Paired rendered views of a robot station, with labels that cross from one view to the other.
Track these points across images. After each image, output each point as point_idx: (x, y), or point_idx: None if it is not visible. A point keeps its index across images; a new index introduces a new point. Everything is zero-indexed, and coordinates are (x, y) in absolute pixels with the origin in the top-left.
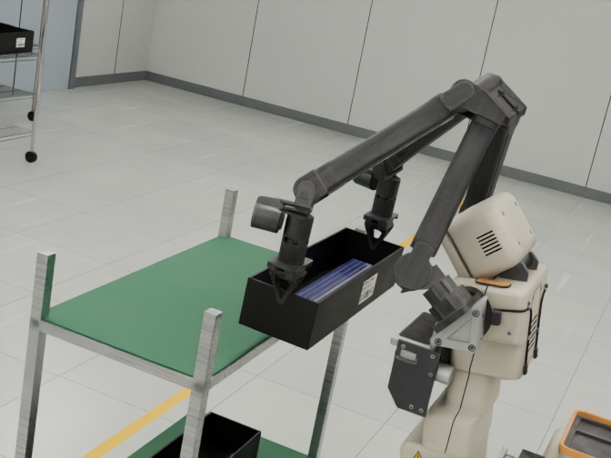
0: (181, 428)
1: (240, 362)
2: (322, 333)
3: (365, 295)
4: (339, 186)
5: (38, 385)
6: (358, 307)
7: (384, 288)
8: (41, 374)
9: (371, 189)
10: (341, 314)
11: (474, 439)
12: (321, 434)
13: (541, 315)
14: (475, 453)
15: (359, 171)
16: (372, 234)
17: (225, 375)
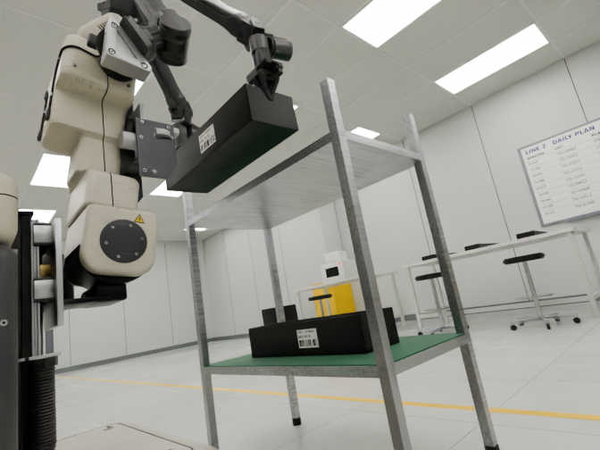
0: (424, 336)
1: (203, 212)
2: (173, 179)
3: (206, 145)
4: (169, 101)
5: (270, 256)
6: (203, 155)
7: (232, 129)
8: (270, 251)
9: (271, 58)
10: (186, 165)
11: (68, 211)
12: (368, 322)
13: (57, 78)
14: (72, 227)
15: (161, 88)
16: (271, 89)
17: (195, 220)
